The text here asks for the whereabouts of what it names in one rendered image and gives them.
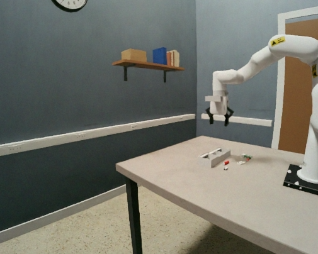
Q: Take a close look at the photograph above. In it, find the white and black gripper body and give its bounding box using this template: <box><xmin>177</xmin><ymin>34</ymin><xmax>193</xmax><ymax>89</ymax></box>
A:
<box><xmin>210</xmin><ymin>96</ymin><xmax>229</xmax><ymax>115</ymax></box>

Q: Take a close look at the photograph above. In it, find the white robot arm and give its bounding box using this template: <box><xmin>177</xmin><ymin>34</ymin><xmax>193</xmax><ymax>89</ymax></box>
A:
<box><xmin>205</xmin><ymin>35</ymin><xmax>318</xmax><ymax>184</ymax></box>

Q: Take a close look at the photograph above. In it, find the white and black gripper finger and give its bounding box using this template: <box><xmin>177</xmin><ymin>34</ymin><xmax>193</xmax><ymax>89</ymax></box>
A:
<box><xmin>206</xmin><ymin>107</ymin><xmax>214</xmax><ymax>124</ymax></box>
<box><xmin>224</xmin><ymin>107</ymin><xmax>234</xmax><ymax>126</ymax></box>

